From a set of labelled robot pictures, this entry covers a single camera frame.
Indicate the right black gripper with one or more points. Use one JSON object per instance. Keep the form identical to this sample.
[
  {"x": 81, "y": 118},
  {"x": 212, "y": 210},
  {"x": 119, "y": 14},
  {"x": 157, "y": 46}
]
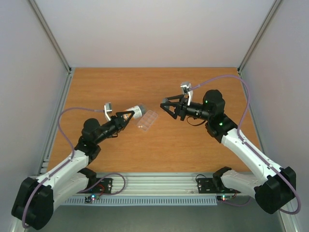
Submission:
[{"x": 183, "y": 104}]

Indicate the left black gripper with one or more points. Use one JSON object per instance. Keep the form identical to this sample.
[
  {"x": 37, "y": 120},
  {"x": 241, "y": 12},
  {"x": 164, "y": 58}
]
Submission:
[{"x": 119, "y": 121}]

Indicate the orange pill bottle grey cap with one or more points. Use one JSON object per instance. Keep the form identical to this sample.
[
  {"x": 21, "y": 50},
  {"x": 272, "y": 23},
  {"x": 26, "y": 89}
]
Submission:
[{"x": 139, "y": 111}]

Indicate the clear plastic pill organizer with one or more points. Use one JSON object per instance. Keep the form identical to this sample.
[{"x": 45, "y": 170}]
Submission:
[{"x": 147, "y": 120}]

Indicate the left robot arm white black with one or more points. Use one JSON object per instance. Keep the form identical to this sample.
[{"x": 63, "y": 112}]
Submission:
[{"x": 39, "y": 197}]

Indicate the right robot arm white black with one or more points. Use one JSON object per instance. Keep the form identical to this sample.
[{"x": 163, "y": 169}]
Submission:
[{"x": 271, "y": 185}]

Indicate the left small circuit board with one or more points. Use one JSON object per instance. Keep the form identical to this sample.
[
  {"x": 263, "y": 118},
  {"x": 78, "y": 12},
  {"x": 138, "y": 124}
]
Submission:
[{"x": 93, "y": 198}]

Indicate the small circuit board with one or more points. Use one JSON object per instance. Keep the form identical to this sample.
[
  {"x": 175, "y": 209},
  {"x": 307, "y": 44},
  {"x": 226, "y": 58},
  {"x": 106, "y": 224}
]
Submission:
[
  {"x": 93, "y": 198},
  {"x": 225, "y": 198}
]

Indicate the right small circuit board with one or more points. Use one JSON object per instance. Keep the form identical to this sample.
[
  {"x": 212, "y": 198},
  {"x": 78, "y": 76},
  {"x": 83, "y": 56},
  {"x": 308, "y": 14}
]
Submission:
[{"x": 225, "y": 198}]

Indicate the aluminium front frame rail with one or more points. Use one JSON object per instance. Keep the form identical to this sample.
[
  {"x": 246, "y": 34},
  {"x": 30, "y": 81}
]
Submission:
[{"x": 153, "y": 184}]

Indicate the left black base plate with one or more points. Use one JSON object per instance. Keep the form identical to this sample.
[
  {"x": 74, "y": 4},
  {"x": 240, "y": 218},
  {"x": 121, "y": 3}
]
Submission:
[{"x": 104, "y": 186}]

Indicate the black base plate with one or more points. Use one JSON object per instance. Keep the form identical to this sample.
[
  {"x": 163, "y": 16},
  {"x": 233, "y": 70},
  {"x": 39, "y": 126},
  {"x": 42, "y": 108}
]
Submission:
[
  {"x": 104, "y": 186},
  {"x": 205, "y": 185}
]

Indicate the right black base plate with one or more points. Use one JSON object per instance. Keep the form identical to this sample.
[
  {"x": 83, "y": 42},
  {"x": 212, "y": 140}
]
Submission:
[{"x": 205, "y": 185}]

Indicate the grey slotted cable duct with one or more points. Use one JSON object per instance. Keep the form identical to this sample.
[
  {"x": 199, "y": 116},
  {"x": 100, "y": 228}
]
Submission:
[{"x": 142, "y": 201}]

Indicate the left aluminium corner post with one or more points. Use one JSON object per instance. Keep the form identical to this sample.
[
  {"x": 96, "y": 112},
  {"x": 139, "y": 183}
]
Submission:
[{"x": 41, "y": 19}]

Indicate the aluminium corner post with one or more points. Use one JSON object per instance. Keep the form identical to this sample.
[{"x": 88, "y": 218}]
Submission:
[
  {"x": 41, "y": 19},
  {"x": 260, "y": 33}
]

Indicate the right aluminium corner post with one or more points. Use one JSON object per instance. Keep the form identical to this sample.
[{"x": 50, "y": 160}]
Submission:
[{"x": 260, "y": 33}]

